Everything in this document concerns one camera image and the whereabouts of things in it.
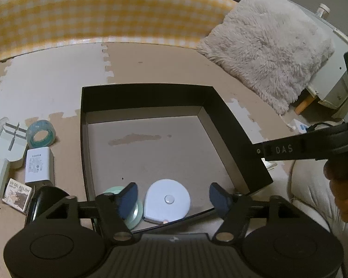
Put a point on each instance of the white cabinet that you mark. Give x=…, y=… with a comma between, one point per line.
x=336, y=92

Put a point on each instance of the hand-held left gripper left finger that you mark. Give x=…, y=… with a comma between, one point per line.
x=128, y=200

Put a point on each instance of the white charger adapter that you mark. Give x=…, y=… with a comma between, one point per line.
x=38, y=165

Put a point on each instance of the teal tape roll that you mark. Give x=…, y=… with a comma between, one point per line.
x=30, y=135

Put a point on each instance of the black cardboard box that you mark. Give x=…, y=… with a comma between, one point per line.
x=235, y=139

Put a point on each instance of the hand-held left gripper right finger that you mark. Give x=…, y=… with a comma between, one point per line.
x=220, y=203

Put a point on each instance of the wooden furniture leg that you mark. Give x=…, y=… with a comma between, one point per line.
x=304, y=104

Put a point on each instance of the mint green tape roll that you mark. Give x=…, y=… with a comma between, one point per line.
x=134, y=221

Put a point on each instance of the beige foam floor mat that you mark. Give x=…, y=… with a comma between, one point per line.
x=168, y=63

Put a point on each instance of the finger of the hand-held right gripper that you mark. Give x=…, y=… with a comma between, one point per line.
x=307, y=147

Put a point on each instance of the fluffy white pillow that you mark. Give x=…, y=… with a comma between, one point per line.
x=266, y=46

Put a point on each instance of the yellow gingham mattress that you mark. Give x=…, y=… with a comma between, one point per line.
x=104, y=14

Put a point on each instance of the black round watch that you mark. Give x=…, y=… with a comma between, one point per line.
x=45, y=197

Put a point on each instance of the white capped bottle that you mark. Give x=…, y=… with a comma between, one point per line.
x=323, y=10

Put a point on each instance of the small nail polish box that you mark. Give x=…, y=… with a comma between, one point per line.
x=16, y=195

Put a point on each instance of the white watch band tool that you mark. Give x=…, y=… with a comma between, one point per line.
x=11, y=150

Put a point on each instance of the person's right hand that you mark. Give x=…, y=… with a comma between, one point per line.
x=346, y=191

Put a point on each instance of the white round tape measure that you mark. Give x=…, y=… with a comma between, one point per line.
x=162, y=191

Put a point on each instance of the white foam mat tile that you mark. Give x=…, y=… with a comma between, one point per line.
x=52, y=81

